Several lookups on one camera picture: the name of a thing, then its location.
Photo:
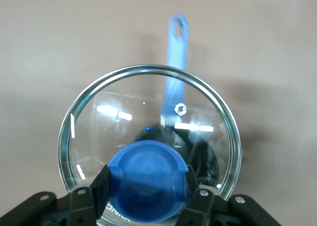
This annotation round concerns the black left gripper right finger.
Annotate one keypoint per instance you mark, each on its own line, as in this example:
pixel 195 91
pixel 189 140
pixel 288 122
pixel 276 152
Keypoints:
pixel 205 208

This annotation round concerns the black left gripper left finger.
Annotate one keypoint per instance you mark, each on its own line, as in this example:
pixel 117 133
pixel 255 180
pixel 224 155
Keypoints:
pixel 81 206

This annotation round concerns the glass lid with blue knob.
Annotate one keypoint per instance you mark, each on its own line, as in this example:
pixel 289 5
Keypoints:
pixel 148 176

